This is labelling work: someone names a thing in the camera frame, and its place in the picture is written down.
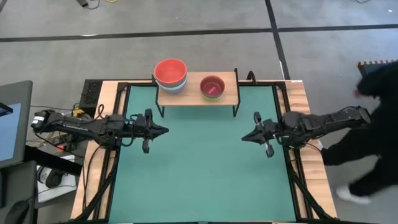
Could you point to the blue-grey ridged bowl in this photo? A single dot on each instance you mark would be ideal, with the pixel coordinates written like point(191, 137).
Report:
point(172, 91)

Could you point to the black perforated box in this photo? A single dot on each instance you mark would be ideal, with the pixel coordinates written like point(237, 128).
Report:
point(90, 93)

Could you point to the teal ridged bowl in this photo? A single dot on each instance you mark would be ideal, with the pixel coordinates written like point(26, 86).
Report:
point(171, 85)

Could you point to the yellow plug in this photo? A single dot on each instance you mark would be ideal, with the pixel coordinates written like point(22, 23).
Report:
point(79, 112)

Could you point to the black box orange striped edge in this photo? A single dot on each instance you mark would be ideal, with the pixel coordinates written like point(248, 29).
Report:
point(365, 67)

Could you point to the orange ridged bowl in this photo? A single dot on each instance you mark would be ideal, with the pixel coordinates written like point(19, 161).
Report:
point(170, 73)

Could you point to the grey side desk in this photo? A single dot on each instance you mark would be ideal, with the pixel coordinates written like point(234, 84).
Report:
point(18, 183)

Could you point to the person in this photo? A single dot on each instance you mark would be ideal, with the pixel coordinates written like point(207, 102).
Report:
point(382, 130)

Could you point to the red plastic bowl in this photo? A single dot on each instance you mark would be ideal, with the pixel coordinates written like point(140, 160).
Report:
point(206, 84)

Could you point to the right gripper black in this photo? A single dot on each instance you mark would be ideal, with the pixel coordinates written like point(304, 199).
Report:
point(269, 130)

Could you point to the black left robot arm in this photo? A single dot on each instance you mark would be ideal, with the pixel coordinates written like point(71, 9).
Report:
point(77, 126)

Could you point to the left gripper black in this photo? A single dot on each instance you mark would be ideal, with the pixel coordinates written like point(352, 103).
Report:
point(144, 129)

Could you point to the black computer mouse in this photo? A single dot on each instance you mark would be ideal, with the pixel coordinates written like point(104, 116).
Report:
point(17, 213)

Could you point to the person's white shoe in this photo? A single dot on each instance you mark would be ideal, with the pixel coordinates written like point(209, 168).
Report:
point(351, 194)

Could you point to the wooden shelf black metal frame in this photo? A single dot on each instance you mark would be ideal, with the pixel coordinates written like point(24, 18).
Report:
point(192, 96)

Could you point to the grey monitor blue screen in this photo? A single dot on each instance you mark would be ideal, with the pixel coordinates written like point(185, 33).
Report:
point(9, 133)

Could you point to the black headphones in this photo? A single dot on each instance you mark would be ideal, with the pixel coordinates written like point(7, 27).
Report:
point(54, 179)

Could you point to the green plastic bowl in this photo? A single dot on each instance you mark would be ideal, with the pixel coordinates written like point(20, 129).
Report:
point(213, 98)

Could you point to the black power adapter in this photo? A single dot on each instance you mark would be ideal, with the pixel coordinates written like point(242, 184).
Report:
point(83, 2)

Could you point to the green table mat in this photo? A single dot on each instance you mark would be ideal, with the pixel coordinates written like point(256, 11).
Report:
point(202, 180)

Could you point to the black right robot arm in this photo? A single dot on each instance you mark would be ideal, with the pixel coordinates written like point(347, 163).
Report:
point(326, 121)

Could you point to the black metal bar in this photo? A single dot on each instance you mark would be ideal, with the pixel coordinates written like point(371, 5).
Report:
point(53, 160)

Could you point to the white paper sheet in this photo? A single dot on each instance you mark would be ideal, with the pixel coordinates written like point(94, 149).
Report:
point(59, 193)

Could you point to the black table frame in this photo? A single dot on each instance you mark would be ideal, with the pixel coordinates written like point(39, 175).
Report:
point(122, 86)

